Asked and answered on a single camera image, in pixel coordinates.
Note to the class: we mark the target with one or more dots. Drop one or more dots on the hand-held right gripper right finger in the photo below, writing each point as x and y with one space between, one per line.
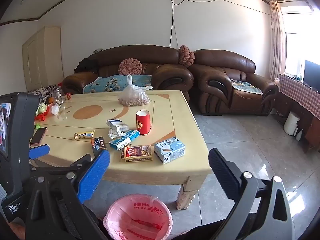
222 170

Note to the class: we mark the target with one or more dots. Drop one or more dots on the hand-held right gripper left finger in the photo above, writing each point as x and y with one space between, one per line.
95 172

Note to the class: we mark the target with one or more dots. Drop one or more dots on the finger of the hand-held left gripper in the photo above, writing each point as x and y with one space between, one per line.
40 151
65 166

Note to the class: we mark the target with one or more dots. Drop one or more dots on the gold snack wrapper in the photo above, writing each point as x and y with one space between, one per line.
83 135

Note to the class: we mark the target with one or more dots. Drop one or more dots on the white tissue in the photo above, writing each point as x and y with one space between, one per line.
115 133

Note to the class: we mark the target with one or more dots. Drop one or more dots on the playing card box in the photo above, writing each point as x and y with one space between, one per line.
136 153

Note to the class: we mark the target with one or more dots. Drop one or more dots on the white and blue cigarette box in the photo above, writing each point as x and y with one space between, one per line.
117 125

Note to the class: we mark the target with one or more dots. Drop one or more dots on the light blue milk carton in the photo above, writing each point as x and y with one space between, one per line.
170 150

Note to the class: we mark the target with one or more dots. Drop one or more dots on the bin with pink bag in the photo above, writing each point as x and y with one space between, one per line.
140 212

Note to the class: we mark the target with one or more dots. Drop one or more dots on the red paper cup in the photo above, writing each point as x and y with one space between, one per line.
143 123

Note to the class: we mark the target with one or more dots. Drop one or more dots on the smartphone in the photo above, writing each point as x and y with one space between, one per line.
38 136

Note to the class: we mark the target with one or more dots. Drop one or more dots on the red plastic tray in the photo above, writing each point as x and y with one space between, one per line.
43 117

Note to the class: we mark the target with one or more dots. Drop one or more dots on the black cardboard snack box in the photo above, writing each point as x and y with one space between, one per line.
98 143

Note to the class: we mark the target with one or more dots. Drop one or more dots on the green and white toy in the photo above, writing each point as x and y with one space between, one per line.
42 109

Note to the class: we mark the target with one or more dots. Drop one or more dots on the blue and white medicine box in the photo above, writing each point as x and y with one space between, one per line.
125 142

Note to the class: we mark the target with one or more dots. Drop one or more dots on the patterned cloth stool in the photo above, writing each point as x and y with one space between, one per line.
42 90

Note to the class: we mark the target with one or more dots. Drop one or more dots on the glass jar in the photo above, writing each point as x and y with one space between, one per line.
58 95

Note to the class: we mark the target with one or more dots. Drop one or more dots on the small red box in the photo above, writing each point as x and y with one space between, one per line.
68 96

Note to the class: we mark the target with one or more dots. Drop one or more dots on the cream wardrobe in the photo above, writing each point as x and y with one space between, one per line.
42 60

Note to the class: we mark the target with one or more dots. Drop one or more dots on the beige coffee table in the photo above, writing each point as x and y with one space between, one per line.
175 110

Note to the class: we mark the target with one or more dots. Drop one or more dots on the white round appliance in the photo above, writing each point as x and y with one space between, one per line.
291 123

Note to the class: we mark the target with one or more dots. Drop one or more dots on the plastic bag of peanuts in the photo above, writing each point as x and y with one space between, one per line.
133 98

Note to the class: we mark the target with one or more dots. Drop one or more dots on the blue armchair seat cover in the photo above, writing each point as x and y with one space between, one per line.
245 86

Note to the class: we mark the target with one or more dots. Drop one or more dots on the blue floral sofa cover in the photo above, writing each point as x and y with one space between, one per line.
110 83

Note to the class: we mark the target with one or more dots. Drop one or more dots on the brown leather armchair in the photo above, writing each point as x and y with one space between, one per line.
225 62

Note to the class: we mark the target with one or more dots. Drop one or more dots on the checked tablecloth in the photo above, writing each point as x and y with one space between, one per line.
297 92

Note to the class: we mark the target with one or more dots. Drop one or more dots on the round pink knitted cushion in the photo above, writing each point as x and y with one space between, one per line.
183 53
130 67
191 59

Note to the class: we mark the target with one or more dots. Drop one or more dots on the brown leather sofa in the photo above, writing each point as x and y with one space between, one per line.
140 55

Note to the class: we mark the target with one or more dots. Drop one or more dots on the black television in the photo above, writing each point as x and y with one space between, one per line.
312 75

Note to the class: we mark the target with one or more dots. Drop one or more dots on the beige curtain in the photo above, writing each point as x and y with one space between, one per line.
276 42

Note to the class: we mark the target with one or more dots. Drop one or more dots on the window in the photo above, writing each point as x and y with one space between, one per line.
300 37

